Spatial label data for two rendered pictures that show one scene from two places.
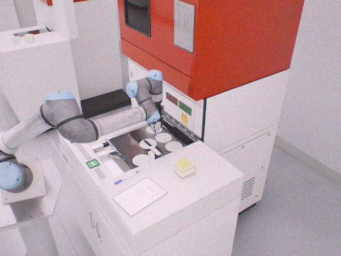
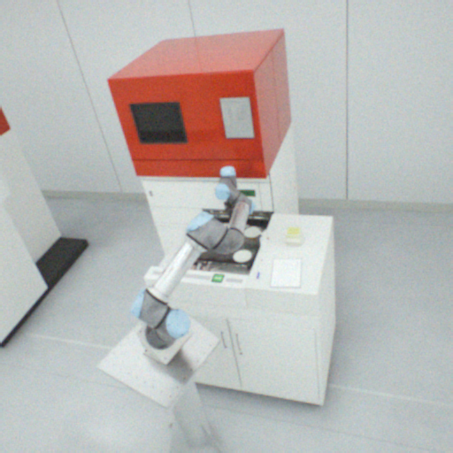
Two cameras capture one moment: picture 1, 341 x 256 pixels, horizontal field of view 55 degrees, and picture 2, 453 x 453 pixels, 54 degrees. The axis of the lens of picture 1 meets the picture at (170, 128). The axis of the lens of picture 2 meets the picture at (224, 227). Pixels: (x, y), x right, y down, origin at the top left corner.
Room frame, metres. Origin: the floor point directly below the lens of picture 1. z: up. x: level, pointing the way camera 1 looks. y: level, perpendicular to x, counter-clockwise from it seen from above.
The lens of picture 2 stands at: (-0.21, 1.20, 2.45)
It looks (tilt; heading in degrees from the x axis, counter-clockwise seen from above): 35 degrees down; 329
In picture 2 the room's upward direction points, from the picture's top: 11 degrees counter-clockwise
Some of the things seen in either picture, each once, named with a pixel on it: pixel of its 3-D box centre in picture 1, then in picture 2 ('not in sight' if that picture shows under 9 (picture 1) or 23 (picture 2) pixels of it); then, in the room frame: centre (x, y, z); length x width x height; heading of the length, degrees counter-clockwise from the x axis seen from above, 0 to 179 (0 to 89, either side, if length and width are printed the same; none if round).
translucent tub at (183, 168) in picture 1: (183, 168); (294, 235); (1.19, -0.07, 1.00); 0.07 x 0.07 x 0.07; 35
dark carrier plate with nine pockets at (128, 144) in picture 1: (148, 143); (229, 242); (1.52, 0.13, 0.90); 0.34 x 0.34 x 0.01; 35
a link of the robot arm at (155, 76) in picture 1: (154, 82); (228, 178); (1.49, 0.08, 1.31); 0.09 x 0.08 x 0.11; 127
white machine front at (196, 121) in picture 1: (161, 101); (207, 202); (1.81, 0.05, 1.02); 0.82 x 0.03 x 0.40; 35
